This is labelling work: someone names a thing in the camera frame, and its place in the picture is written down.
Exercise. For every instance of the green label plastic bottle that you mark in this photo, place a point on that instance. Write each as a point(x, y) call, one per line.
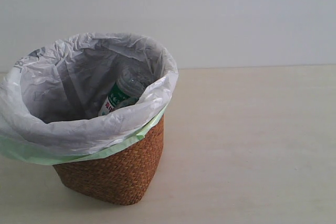
point(125, 92)

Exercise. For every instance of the woven brown wicker basket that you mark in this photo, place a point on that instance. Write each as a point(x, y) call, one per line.
point(121, 178)

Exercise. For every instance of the white and green bin liner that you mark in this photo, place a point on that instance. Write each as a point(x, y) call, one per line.
point(51, 97)

